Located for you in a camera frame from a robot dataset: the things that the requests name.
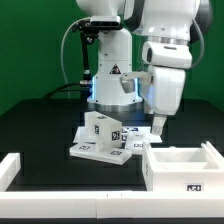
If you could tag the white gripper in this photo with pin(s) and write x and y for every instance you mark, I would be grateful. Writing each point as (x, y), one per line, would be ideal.
(165, 94)

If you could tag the white cabinet door panel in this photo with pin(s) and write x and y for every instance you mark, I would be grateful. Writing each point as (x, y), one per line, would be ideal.
(134, 141)

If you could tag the white cabinet body box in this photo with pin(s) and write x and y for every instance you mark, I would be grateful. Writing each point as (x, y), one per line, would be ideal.
(176, 170)

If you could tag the white cabinet block with markers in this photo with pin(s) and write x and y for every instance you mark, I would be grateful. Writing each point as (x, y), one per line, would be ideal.
(103, 128)

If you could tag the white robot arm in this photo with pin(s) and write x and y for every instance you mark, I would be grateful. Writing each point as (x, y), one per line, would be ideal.
(123, 79)

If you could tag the white panel with knob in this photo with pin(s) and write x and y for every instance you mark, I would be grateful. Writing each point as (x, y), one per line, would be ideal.
(99, 152)

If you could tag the white marker sheet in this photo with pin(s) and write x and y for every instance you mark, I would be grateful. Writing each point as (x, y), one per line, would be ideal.
(83, 136)

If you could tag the white U-shaped table fence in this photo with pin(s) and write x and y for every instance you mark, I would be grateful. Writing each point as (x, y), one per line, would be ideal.
(100, 204)

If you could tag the black camera on stand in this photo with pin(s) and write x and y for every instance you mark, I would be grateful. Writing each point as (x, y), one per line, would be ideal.
(89, 29)

